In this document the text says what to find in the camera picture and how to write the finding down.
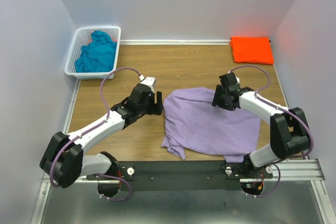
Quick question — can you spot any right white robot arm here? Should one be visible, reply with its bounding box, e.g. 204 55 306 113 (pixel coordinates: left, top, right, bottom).
212 72 313 178

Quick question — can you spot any teal t shirt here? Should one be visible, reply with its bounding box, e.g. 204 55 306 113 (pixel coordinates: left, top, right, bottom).
75 31 117 73

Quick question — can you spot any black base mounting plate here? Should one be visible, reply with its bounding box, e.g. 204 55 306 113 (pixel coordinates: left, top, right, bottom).
88 161 273 194

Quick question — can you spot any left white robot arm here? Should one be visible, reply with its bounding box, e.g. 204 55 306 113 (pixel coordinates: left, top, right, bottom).
39 77 163 188

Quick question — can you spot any white plastic laundry basket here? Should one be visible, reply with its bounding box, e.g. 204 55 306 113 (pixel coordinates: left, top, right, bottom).
65 26 121 79

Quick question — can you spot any purple t shirt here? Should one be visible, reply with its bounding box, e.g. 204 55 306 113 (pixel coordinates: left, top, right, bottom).
162 87 260 163

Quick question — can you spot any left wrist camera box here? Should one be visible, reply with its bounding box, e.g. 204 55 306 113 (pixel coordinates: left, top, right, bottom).
140 77 156 89

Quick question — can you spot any aluminium rail frame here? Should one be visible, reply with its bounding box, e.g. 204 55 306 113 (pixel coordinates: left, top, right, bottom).
31 159 335 223

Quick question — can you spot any folded orange t shirt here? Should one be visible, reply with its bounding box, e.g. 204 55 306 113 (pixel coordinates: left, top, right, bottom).
229 37 274 65

